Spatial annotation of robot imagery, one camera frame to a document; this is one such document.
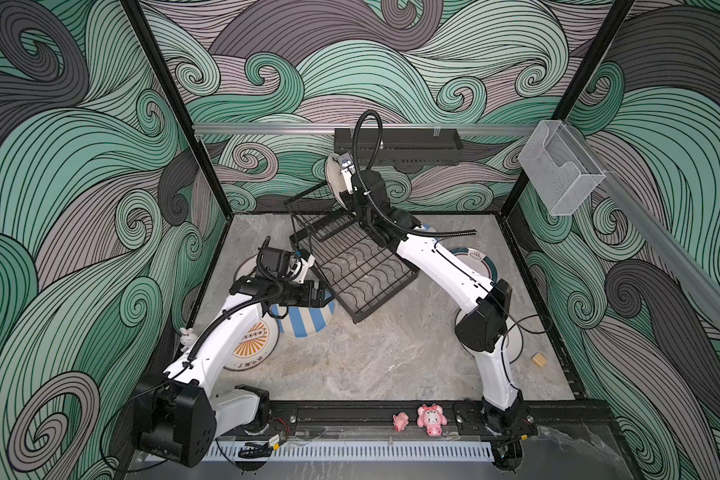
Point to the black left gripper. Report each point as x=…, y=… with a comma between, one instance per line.
x=318, y=300

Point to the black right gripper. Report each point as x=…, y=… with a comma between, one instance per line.
x=353, y=198

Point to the cream floral plate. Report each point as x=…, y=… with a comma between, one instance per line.
x=336, y=179

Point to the white green line plate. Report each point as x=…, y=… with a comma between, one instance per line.
x=514, y=342

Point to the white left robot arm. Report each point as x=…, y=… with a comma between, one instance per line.
x=176, y=415

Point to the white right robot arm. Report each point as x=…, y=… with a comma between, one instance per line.
x=484, y=304

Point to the orange sunburst plate upper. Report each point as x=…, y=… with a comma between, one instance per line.
x=246, y=268

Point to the orange sunburst plate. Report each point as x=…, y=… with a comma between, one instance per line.
x=246, y=268
x=256, y=346

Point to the blue white striped plate left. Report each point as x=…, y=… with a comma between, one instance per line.
x=303, y=322

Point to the blue white striped plate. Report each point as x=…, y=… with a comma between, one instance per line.
x=303, y=322
x=426, y=227

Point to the blue white striped plate right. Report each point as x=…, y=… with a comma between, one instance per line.
x=426, y=227

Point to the orange sunburst plate lower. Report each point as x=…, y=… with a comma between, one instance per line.
x=256, y=346

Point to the white rabbit figurine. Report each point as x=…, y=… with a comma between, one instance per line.
x=187, y=339

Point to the green red rimmed white plate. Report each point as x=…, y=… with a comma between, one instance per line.
x=477, y=261

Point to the small pink pig toy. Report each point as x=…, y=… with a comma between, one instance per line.
x=400, y=421

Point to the large pink pig toy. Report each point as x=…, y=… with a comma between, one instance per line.
x=432, y=419

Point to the small wooden block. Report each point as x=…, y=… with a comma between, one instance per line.
x=539, y=360

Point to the black wall shelf tray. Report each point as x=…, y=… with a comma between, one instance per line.
x=403, y=148

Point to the black wire dish rack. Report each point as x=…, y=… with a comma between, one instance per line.
x=360, y=274

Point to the aluminium wall rail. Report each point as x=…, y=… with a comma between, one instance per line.
x=280, y=128

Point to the clear plastic wall holder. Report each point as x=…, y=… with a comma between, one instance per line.
x=563, y=169

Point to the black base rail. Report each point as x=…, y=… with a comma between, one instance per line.
x=467, y=417

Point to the white slotted cable duct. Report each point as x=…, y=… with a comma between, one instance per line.
x=410, y=451

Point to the black frame post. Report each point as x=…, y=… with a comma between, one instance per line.
x=150, y=47

